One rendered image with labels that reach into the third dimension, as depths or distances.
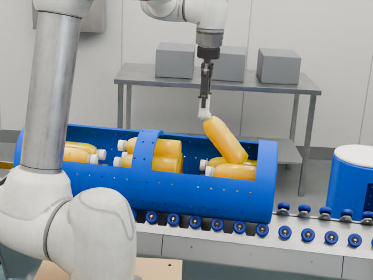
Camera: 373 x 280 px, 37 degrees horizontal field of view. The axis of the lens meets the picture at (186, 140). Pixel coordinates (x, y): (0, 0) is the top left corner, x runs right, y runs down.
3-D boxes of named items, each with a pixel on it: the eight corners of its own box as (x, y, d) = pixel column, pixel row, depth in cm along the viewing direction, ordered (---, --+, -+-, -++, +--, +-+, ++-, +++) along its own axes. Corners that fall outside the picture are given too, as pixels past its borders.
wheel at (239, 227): (247, 220, 183) (247, 222, 185) (233, 218, 184) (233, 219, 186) (245, 234, 182) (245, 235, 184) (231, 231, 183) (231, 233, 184)
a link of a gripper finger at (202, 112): (208, 97, 182) (208, 98, 181) (207, 118, 184) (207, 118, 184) (200, 96, 183) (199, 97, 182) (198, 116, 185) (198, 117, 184)
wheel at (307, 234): (316, 228, 181) (314, 229, 183) (301, 226, 181) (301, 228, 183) (314, 241, 179) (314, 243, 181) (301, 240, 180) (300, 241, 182)
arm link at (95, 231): (113, 305, 122) (115, 215, 115) (45, 282, 129) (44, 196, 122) (147, 270, 136) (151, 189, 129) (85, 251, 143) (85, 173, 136)
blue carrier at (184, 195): (270, 235, 177) (279, 148, 172) (11, 205, 187) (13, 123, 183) (269, 211, 205) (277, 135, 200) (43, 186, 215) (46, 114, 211)
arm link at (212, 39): (225, 27, 181) (223, 45, 183) (197, 25, 182) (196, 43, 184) (223, 30, 172) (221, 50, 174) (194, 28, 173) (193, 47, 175)
